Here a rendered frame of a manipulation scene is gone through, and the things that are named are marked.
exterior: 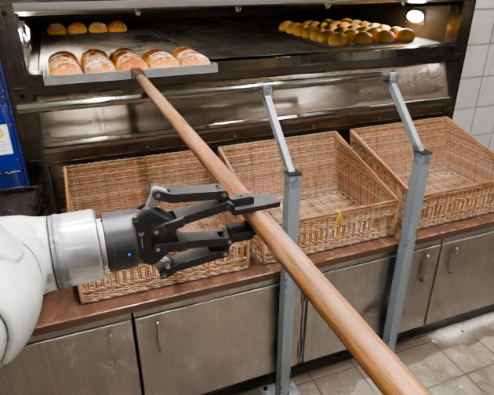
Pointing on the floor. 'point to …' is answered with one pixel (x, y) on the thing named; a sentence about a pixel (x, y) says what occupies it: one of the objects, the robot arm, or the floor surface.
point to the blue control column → (12, 179)
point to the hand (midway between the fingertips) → (253, 215)
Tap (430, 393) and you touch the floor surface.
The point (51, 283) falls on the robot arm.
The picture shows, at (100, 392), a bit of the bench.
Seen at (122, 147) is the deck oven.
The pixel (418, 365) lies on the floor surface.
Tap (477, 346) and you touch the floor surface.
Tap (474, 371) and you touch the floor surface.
